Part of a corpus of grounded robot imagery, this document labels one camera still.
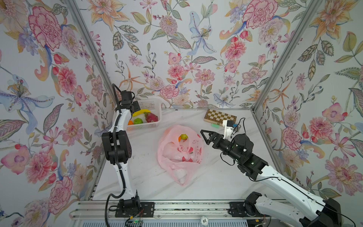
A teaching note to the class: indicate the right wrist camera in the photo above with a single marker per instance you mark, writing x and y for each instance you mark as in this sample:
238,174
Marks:
228,129

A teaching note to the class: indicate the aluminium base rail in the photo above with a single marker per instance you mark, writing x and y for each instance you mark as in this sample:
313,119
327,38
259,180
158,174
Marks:
163,209

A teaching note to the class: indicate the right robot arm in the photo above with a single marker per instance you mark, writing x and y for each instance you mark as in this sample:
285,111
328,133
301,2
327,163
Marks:
305,208

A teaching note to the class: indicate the red dragon fruit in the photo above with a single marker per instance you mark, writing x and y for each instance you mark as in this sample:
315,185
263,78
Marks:
151,118

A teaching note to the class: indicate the green apple fruit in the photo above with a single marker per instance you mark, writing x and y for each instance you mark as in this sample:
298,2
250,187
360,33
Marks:
138,121

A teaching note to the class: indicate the pink plastic bag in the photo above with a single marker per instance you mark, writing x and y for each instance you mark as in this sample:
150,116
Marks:
180,159

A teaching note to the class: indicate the wooden chessboard box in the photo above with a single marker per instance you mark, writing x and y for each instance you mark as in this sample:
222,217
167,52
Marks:
216,117

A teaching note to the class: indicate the yellow banana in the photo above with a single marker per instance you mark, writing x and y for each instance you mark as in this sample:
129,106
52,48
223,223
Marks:
142,111

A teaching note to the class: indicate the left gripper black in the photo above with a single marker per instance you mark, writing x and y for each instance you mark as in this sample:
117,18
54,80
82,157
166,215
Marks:
135,107

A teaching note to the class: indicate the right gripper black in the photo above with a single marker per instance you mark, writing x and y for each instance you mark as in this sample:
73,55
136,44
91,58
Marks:
215,140

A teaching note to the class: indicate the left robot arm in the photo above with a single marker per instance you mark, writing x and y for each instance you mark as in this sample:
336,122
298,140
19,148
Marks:
118,151

